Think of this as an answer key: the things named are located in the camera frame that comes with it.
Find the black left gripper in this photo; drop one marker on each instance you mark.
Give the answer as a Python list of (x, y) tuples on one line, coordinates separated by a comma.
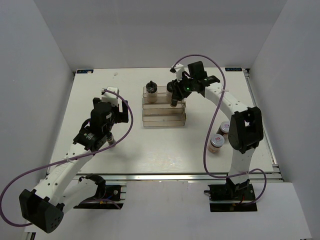
[(121, 117)]

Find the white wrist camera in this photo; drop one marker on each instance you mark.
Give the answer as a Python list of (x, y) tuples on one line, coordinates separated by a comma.
[(108, 97), (178, 70)]

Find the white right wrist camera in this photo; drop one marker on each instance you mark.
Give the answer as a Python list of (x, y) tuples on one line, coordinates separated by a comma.
[(178, 70)]

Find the white lid jar brown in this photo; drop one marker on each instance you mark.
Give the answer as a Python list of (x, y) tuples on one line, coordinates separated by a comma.
[(224, 129)]

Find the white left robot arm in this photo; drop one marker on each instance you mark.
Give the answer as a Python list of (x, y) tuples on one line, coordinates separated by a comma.
[(47, 203)]

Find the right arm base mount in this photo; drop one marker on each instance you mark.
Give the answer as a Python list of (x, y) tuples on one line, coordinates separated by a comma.
[(230, 197)]

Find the dark spice bottle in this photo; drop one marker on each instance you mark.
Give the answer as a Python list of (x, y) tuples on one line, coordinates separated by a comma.
[(110, 139)]

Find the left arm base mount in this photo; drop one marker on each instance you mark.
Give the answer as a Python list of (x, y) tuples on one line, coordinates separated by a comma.
[(109, 197)]

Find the white bottle black cap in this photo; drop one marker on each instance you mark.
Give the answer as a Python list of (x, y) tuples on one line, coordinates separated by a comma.
[(169, 92), (151, 92)]

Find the blue label left corner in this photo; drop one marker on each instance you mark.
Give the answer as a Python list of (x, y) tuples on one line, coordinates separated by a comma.
[(84, 71)]

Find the clear acrylic tiered rack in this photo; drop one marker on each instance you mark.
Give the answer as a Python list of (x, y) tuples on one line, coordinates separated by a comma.
[(157, 111)]

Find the white lid jar orange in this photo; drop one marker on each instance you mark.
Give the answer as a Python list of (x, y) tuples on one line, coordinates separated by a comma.
[(215, 143)]

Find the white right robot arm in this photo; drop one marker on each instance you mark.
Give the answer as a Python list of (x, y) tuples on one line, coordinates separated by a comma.
[(245, 123)]

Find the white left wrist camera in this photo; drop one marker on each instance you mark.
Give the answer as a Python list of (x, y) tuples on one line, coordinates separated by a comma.
[(108, 97)]

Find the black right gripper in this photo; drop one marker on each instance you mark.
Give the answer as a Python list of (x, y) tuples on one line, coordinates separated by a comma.
[(178, 93)]

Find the black cap spice bottle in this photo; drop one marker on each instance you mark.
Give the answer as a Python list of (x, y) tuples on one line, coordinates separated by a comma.
[(174, 103)]

